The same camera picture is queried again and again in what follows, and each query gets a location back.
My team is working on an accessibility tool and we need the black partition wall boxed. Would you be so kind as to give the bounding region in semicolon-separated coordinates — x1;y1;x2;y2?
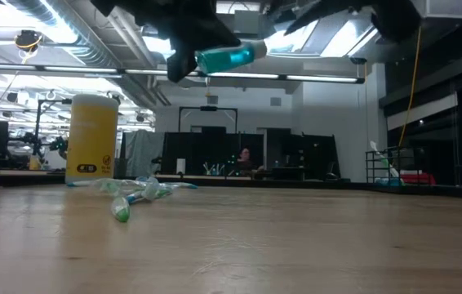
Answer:
161;131;340;180

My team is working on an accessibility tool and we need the teal toothpaste tube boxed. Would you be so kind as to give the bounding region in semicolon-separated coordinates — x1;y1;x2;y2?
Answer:
195;39;268;75
375;176;404;188

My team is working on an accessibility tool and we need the black gantry frame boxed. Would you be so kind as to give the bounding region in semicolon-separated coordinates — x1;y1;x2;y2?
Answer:
178;105;239;134

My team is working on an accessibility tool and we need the long ceiling light bar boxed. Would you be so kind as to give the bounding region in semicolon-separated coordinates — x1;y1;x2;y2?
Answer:
0;62;366;85

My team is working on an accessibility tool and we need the red box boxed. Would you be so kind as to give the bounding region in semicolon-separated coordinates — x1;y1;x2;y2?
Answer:
400;171;437;186

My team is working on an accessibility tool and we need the grey curtain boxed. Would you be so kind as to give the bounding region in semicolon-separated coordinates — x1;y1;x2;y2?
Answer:
121;129;166;179

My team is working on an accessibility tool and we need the black wire basket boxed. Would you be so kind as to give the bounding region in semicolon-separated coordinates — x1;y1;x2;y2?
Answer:
364;145;416;188

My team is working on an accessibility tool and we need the person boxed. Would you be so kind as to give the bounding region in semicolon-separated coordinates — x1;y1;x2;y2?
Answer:
233;147;265;177

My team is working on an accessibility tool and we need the green and white toothbrush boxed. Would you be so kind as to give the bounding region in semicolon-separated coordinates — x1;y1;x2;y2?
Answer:
109;194;131;224
368;140;400;180
91;176;175;202

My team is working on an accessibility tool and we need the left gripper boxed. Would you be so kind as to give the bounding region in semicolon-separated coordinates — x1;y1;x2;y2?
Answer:
90;0;242;83

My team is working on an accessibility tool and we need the yellow hanging cable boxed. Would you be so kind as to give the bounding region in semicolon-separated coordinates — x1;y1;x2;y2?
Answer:
397;24;423;148

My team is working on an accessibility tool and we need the silver ceiling duct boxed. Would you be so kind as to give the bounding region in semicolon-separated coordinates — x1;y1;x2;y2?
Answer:
4;0;171;108

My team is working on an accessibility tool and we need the yellow canister with white lid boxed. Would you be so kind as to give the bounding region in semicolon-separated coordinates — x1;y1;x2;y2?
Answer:
64;93;120;185

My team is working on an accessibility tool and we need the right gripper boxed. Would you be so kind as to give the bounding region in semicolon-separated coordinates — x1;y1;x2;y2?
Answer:
283;0;422;43

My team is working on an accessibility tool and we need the ceiling cable reel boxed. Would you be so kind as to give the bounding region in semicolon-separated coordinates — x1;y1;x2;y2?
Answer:
13;29;44;54

